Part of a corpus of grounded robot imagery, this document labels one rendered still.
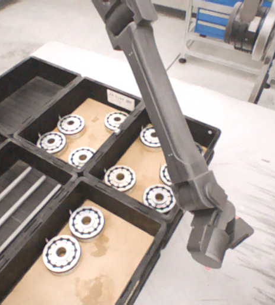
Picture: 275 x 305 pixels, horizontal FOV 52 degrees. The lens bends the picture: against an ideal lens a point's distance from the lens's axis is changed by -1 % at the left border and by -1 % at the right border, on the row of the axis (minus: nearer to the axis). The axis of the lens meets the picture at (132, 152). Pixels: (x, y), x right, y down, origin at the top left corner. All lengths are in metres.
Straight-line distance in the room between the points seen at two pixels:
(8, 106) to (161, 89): 0.89
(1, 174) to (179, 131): 0.71
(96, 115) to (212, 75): 1.89
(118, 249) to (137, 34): 0.57
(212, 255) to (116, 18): 0.47
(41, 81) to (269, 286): 1.21
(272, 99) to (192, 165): 2.32
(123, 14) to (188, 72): 2.33
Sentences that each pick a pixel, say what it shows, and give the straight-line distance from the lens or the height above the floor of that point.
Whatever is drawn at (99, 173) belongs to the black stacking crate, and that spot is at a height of 0.87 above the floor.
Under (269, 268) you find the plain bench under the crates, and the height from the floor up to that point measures 0.70.
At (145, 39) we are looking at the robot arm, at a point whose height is 1.35.
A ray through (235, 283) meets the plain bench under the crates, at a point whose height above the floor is 0.70.
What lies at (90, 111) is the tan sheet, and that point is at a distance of 1.20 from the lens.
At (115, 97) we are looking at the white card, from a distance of 1.16.
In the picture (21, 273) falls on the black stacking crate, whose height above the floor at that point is 0.84.
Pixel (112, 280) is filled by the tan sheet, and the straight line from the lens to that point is 0.83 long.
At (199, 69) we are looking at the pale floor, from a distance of 2.96.
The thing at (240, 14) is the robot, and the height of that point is 1.19.
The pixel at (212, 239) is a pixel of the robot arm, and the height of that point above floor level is 1.13.
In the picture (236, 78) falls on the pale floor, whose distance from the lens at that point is 2.94.
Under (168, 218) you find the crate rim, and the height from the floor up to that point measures 0.93.
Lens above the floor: 1.63
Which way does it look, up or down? 51 degrees down
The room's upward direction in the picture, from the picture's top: 1 degrees counter-clockwise
